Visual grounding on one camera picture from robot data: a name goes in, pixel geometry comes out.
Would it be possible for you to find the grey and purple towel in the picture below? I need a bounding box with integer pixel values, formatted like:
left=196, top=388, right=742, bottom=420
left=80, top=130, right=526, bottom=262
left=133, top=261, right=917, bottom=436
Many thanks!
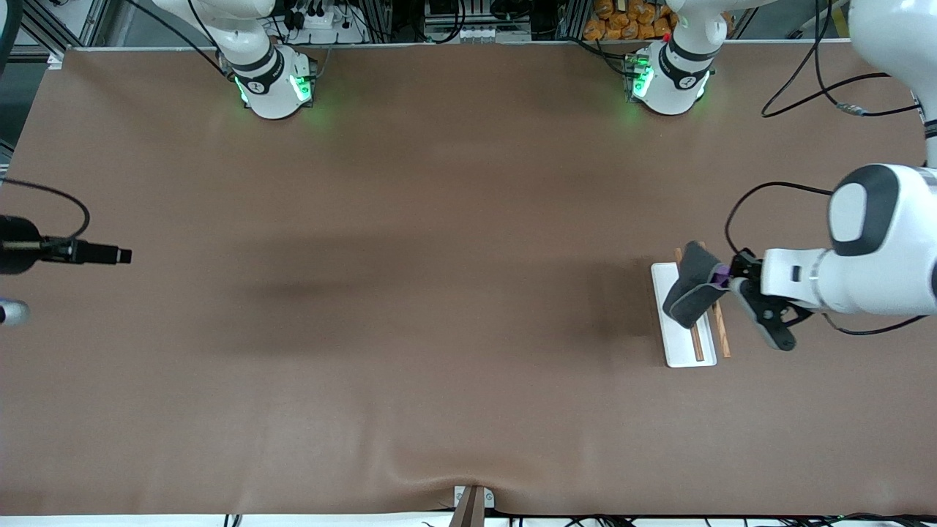
left=662, top=242, right=731, bottom=330

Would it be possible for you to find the white rack with wooden bars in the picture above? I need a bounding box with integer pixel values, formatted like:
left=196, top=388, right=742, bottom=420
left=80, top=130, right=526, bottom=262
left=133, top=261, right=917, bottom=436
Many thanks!
left=651, top=243, right=731, bottom=368

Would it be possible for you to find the pile of orange packets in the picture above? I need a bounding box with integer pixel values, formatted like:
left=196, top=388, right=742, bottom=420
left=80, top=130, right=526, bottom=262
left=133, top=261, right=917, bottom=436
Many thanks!
left=583, top=0, right=678, bottom=42

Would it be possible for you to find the brown table mat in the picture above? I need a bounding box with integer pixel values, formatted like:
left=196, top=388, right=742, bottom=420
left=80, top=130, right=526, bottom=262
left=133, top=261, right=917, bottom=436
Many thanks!
left=0, top=40, right=937, bottom=517

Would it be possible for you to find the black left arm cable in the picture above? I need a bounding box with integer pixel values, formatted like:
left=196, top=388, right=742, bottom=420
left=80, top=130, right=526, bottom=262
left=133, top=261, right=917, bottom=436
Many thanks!
left=725, top=0, right=930, bottom=337

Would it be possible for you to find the aluminium frame profile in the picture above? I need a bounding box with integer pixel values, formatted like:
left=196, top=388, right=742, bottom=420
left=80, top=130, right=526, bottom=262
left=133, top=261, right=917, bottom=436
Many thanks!
left=18, top=0, right=154, bottom=68

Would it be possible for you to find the grey metal clamp bracket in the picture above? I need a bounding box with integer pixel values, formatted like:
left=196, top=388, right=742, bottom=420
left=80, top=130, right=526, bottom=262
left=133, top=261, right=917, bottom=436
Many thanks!
left=454, top=485, right=496, bottom=511

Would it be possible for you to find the black equipment box with cables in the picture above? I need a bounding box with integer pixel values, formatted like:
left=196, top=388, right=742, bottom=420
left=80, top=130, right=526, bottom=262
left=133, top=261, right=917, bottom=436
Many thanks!
left=423, top=0, right=564, bottom=43

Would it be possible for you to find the brown wooden post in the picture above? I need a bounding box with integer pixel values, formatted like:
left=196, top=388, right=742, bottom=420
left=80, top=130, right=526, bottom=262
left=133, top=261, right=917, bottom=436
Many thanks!
left=448, top=487, right=486, bottom=527

